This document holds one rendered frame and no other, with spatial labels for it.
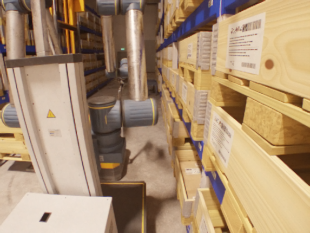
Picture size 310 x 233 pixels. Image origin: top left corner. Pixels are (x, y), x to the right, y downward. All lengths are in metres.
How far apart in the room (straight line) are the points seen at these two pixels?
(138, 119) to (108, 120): 0.20
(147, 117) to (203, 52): 0.54
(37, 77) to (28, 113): 0.20
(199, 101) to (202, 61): 0.24
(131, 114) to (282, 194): 0.95
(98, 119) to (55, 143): 0.30
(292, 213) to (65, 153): 1.05
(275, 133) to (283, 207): 0.15
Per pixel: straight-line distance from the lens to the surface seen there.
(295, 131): 0.44
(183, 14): 1.75
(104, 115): 1.14
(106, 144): 1.22
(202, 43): 1.03
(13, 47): 1.54
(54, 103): 1.00
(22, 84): 1.04
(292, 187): 0.39
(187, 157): 2.18
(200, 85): 1.05
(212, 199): 1.20
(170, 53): 2.92
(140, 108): 1.15
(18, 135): 2.85
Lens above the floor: 1.72
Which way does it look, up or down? 20 degrees down
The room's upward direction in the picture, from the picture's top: straight up
